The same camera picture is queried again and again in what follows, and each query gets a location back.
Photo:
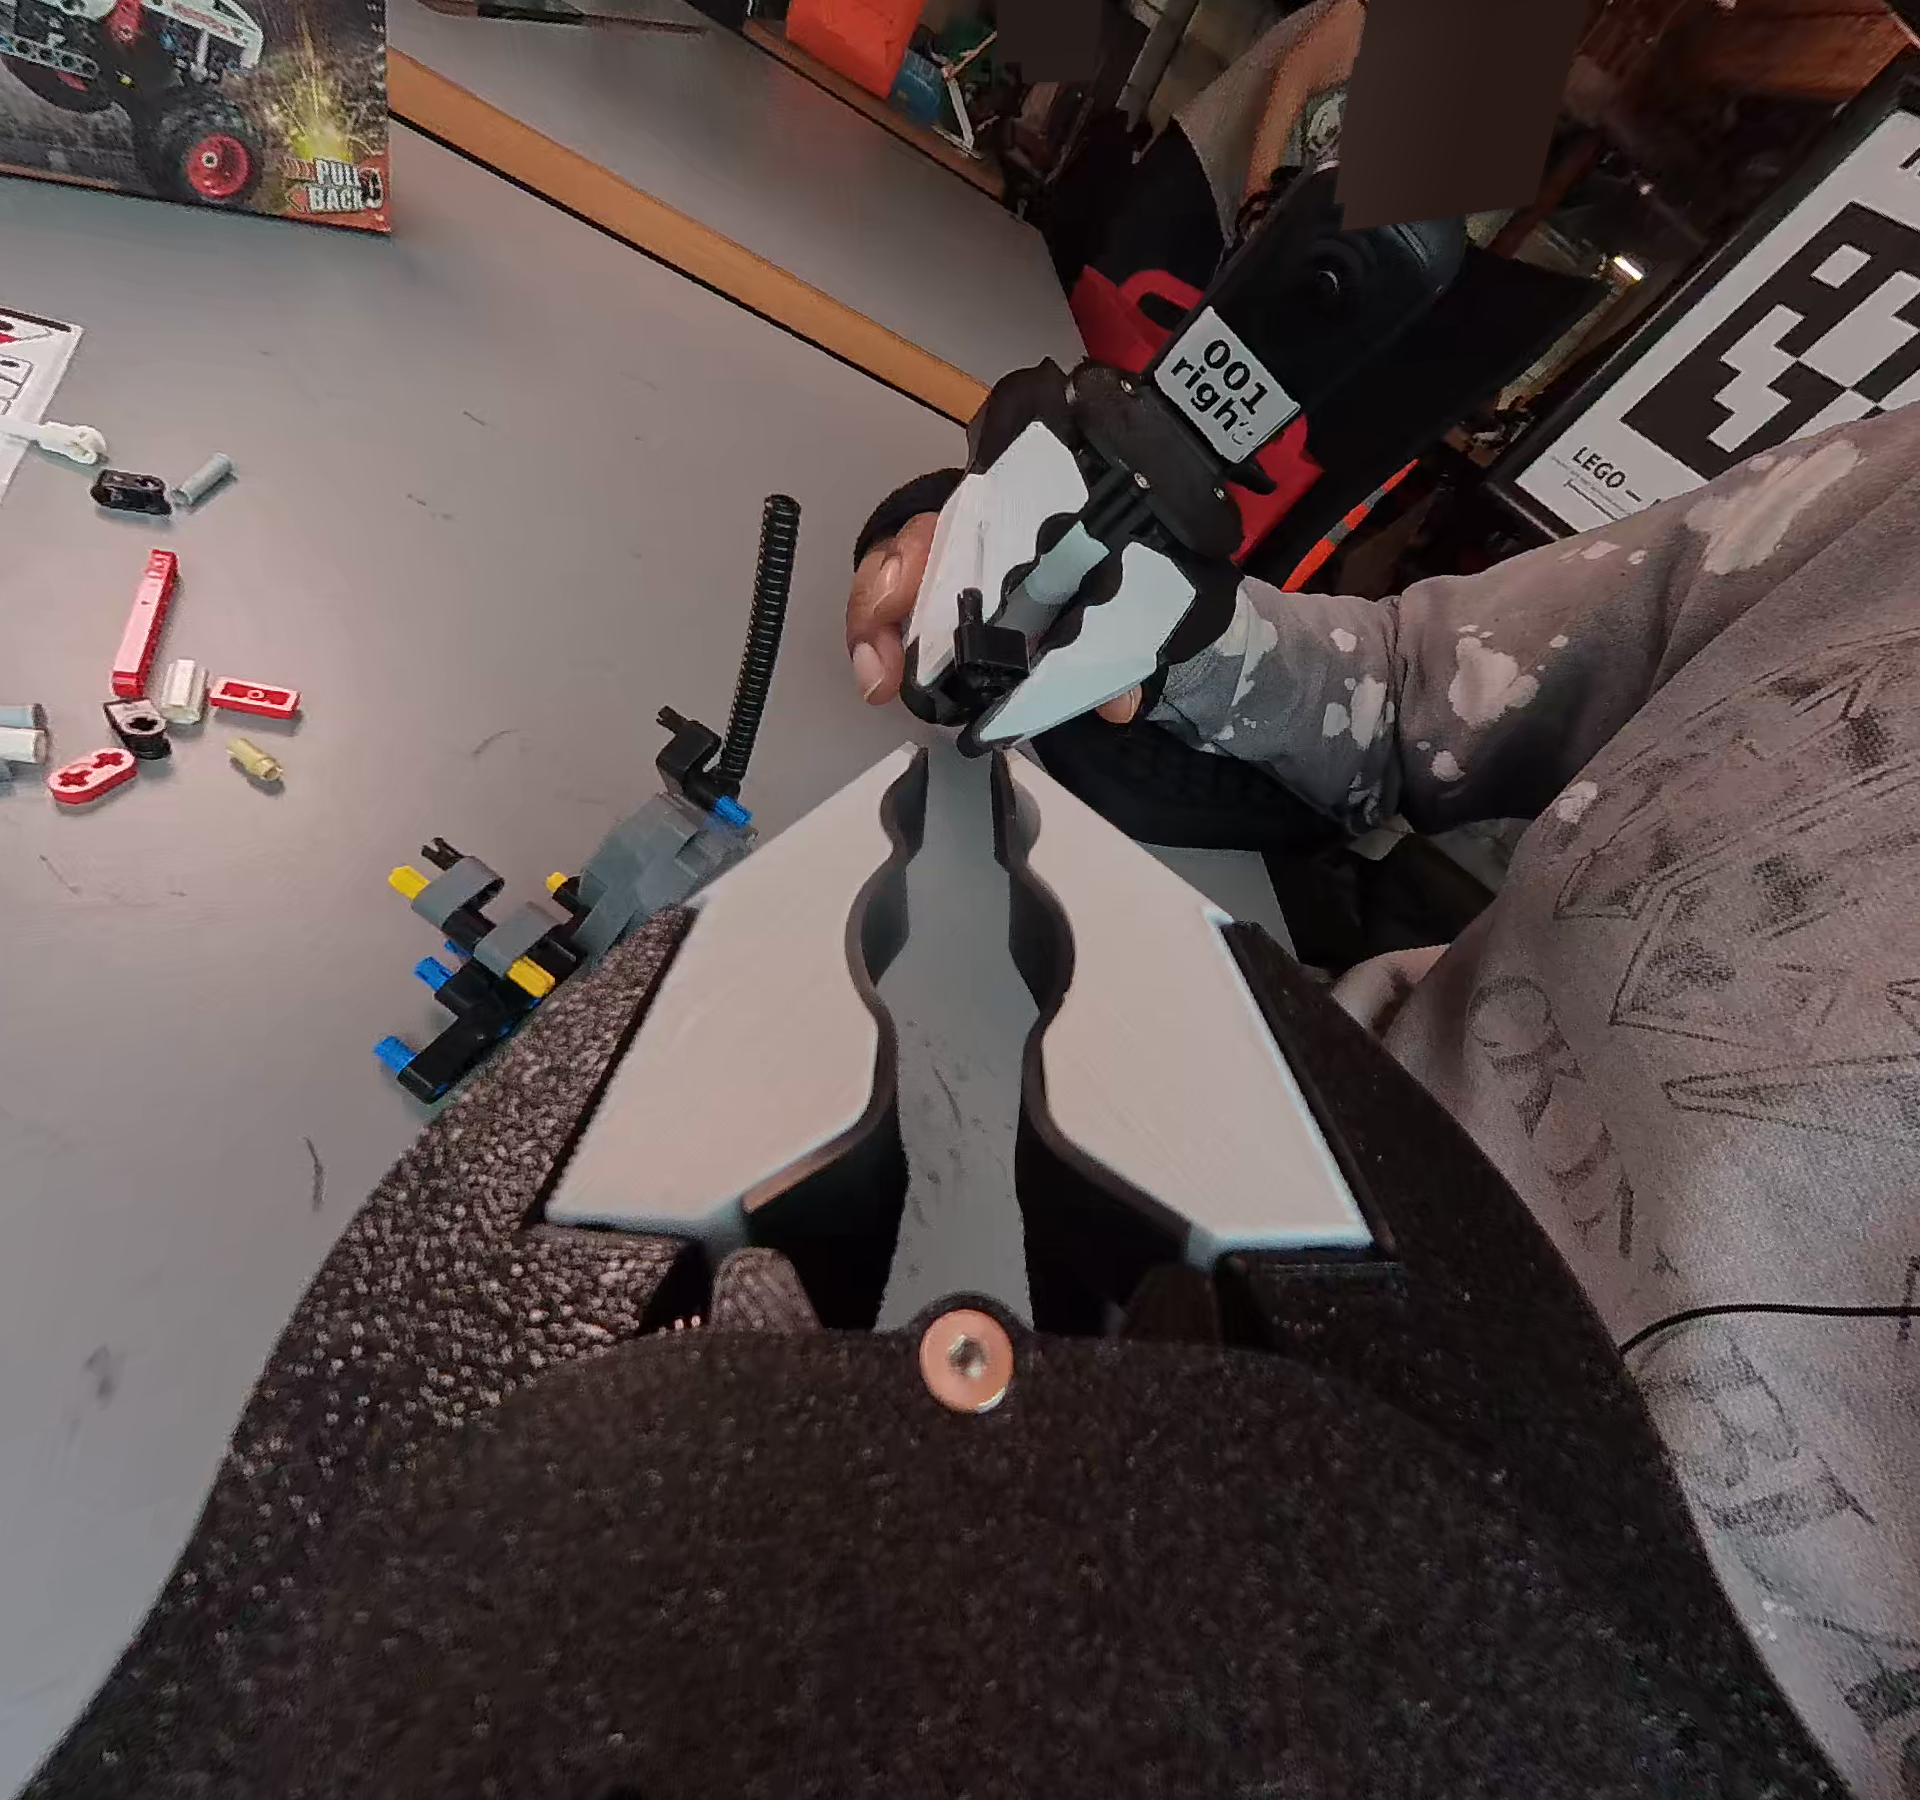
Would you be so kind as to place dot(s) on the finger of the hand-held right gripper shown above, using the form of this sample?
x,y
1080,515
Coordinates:
x,y
999,510
1119,622

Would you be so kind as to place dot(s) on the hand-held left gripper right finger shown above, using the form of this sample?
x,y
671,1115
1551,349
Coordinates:
x,y
1186,1065

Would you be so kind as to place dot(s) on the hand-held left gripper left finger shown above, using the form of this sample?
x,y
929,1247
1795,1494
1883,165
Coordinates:
x,y
719,1051

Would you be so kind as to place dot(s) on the small black brick piece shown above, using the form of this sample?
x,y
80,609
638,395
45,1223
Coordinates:
x,y
990,649

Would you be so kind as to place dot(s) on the person's right forearm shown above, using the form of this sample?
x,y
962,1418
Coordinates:
x,y
1351,691

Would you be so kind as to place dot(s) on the grey desk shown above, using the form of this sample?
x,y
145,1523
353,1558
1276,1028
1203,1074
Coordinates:
x,y
450,556

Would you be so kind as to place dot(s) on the person's right hand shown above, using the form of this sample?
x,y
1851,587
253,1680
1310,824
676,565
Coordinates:
x,y
881,602

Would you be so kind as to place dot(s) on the grey black toy brick assembly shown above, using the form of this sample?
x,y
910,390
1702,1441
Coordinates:
x,y
659,856

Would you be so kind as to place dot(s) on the black ribbed flexible tube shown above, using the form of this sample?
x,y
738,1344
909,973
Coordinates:
x,y
765,630

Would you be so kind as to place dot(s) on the blue plastic item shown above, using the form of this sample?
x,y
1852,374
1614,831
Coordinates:
x,y
920,87

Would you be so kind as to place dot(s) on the person's grey printed sweatshirt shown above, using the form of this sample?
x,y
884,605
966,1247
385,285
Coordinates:
x,y
1651,1079

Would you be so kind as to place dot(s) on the grey table with wooden edge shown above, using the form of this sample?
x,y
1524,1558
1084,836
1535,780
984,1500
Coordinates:
x,y
676,104

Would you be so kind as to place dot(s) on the tan pin piece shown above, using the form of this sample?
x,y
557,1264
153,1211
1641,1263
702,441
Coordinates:
x,y
256,761

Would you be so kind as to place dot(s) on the framed black white marker sign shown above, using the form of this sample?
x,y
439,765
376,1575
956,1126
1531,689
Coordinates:
x,y
1725,376

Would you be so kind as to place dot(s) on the short red beam piece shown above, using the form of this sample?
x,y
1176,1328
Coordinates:
x,y
256,697

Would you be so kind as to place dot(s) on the white sleeve piece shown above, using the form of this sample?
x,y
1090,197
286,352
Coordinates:
x,y
183,691

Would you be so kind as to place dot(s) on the black round connector piece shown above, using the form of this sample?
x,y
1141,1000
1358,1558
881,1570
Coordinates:
x,y
140,725

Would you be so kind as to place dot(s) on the red rounded connector piece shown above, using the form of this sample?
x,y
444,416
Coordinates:
x,y
90,774

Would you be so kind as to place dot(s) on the long red beam piece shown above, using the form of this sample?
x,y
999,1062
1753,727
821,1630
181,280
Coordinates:
x,y
146,622

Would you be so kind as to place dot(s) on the white short pin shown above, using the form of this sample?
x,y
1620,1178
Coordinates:
x,y
17,748

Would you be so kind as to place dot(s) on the grey pin piece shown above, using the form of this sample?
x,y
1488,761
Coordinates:
x,y
202,482

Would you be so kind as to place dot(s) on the black short beam piece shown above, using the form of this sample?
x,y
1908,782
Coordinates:
x,y
131,488

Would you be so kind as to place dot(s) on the white pin connector piece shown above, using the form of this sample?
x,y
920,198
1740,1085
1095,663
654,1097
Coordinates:
x,y
67,439

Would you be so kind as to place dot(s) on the toy truck cardboard box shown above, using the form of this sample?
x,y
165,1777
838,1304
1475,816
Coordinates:
x,y
226,31

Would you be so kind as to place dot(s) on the white instruction booklet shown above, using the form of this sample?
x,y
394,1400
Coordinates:
x,y
29,360

